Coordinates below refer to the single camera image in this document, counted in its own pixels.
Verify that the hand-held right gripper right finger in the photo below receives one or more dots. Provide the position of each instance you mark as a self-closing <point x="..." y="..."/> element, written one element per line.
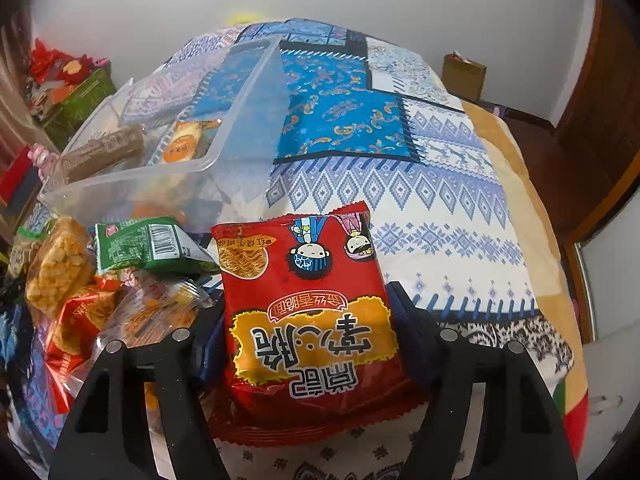
<point x="411" y="331"/>

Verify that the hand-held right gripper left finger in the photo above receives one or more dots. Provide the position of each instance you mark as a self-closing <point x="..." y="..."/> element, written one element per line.
<point x="210" y="351"/>

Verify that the red noodle snack packet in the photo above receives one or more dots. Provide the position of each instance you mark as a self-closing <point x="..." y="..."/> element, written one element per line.
<point x="305" y="310"/>

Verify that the clear plastic container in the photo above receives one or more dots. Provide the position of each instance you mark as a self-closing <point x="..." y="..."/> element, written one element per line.
<point x="250" y="110"/>

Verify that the clear orange snack packet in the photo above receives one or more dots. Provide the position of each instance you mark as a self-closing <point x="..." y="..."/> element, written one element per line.
<point x="150" y="310"/>

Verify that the green snack packet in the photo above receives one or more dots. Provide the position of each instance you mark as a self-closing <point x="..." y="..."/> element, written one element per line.
<point x="150" y="242"/>

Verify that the blue patterned blanket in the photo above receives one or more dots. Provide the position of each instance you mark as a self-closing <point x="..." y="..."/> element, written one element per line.
<point x="425" y="200"/>

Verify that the red foil snack packet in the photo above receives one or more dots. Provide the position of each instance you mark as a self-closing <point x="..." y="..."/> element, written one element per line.
<point x="75" y="330"/>

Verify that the yellow puffed snack packet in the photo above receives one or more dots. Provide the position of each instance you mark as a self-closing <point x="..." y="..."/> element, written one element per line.
<point x="57" y="270"/>

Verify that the white cabinet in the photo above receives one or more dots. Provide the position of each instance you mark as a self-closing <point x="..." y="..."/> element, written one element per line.
<point x="612" y="310"/>

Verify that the orange yellow snack packet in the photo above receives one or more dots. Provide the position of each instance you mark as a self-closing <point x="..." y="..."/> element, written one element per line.
<point x="182" y="142"/>

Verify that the brown roll snack packet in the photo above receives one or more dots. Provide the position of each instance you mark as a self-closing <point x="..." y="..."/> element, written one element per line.
<point x="102" y="154"/>

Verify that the brown cardboard box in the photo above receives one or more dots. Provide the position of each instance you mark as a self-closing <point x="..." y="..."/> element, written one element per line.
<point x="464" y="77"/>

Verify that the red box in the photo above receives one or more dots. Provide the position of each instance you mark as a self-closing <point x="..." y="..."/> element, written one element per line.
<point x="17" y="175"/>

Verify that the green cardboard box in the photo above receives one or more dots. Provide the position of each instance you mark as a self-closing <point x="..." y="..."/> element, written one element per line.
<point x="75" y="107"/>

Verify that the wooden door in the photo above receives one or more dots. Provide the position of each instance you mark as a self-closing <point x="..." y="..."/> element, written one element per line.
<point x="600" y="125"/>

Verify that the pile of red packages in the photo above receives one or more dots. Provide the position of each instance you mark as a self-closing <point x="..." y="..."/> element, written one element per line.
<point x="57" y="62"/>

